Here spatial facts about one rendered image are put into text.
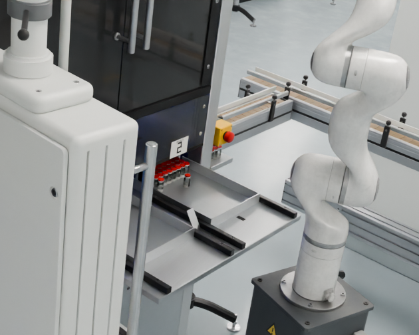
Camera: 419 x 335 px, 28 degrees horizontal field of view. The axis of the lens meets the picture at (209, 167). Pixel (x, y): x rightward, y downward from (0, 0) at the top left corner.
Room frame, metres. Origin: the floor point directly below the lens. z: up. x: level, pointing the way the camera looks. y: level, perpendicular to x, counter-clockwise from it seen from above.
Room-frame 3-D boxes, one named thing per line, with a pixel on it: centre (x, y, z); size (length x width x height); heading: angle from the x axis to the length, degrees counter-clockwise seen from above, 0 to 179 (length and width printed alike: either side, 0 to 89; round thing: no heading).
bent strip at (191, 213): (2.19, -0.01, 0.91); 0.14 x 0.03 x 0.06; 55
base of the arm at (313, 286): (1.99, -0.34, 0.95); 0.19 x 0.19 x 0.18
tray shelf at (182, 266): (2.25, 0.08, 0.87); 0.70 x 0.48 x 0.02; 145
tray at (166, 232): (2.15, 0.23, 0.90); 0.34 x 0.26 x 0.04; 55
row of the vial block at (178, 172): (2.49, 0.13, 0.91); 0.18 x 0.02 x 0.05; 145
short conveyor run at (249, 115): (3.02, -0.06, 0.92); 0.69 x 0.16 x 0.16; 145
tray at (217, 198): (2.43, 0.04, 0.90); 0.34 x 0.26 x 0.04; 55
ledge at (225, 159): (2.74, 0.01, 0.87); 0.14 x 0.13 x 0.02; 55
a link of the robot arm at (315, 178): (2.00, -0.31, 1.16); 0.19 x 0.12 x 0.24; 80
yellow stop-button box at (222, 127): (2.70, -0.01, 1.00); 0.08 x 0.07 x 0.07; 55
